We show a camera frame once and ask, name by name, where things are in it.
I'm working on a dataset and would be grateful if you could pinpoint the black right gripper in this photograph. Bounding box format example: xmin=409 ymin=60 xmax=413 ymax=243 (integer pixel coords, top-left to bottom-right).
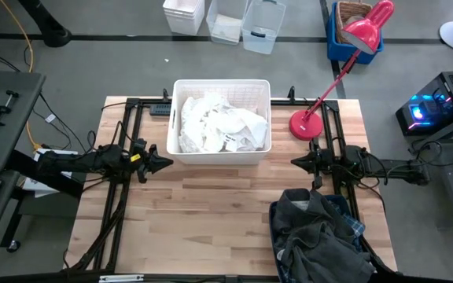
xmin=290 ymin=137 xmax=337 ymax=189

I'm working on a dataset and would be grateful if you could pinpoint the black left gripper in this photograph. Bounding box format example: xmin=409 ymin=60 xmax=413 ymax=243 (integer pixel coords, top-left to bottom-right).
xmin=131 ymin=139 xmax=175 ymax=184

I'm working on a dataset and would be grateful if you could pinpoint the white plastic laundry basket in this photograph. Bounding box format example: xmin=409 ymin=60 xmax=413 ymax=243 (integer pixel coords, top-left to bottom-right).
xmin=166 ymin=79 xmax=273 ymax=166

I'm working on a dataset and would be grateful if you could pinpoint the large white cloth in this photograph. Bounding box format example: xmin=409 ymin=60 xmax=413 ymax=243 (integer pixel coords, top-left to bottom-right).
xmin=206 ymin=105 xmax=270 ymax=153

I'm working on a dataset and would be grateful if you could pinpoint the red desk lamp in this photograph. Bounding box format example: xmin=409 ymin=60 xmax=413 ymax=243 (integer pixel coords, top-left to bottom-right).
xmin=288 ymin=0 xmax=396 ymax=142

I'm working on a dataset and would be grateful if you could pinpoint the navy blue bin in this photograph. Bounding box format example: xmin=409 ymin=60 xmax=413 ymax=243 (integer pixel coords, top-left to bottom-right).
xmin=268 ymin=194 xmax=369 ymax=283

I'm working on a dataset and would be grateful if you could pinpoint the black power strip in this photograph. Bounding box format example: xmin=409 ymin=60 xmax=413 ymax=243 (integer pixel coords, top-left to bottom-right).
xmin=149 ymin=102 xmax=171 ymax=116

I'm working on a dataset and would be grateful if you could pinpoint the dark grey shirt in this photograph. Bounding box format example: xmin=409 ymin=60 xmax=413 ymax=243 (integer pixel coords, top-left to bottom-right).
xmin=271 ymin=187 xmax=377 ymax=283

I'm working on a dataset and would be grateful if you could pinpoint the blue plaid shirt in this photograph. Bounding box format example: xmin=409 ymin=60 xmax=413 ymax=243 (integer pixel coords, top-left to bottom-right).
xmin=328 ymin=200 xmax=367 ymax=237

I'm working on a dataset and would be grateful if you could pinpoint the white paper sheet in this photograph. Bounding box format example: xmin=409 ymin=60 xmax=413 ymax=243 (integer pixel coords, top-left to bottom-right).
xmin=24 ymin=148 xmax=79 ymax=199

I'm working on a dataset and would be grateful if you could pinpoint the blue plastic crate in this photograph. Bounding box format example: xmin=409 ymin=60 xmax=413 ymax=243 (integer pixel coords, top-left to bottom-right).
xmin=326 ymin=2 xmax=385 ymax=65

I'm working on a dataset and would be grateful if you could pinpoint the grey metal stand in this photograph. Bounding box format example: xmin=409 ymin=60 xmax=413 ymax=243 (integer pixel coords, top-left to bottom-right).
xmin=409 ymin=108 xmax=453 ymax=221

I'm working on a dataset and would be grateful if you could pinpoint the white storage box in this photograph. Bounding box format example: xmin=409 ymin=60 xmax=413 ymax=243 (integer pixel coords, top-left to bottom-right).
xmin=162 ymin=0 xmax=206 ymax=36

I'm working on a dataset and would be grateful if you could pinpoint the clear plastic bin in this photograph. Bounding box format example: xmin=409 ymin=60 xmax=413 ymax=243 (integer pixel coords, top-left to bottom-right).
xmin=205 ymin=0 xmax=249 ymax=46

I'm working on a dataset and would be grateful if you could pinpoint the grey desk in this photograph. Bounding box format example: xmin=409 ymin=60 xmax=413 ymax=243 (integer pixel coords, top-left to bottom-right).
xmin=0 ymin=70 xmax=46 ymax=268

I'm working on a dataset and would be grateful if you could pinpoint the wicker basket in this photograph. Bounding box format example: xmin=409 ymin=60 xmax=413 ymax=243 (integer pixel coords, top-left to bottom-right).
xmin=335 ymin=0 xmax=374 ymax=44

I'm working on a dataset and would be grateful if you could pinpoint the black stand leg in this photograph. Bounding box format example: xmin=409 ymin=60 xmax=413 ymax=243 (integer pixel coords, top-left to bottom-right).
xmin=17 ymin=0 xmax=73 ymax=48

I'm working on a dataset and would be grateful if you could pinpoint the black metal frame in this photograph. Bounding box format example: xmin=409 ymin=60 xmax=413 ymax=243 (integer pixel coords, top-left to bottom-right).
xmin=63 ymin=97 xmax=399 ymax=283

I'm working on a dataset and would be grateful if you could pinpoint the black cable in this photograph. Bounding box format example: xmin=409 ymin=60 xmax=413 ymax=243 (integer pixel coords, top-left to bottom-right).
xmin=409 ymin=139 xmax=453 ymax=169
xmin=39 ymin=93 xmax=88 ymax=153

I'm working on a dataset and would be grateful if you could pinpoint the clear bin with black handle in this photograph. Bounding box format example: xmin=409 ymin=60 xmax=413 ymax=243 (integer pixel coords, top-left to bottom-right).
xmin=241 ymin=0 xmax=286 ymax=55

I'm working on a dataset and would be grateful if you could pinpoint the yellow cable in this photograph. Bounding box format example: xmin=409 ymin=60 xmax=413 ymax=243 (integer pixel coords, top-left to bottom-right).
xmin=0 ymin=0 xmax=42 ymax=150

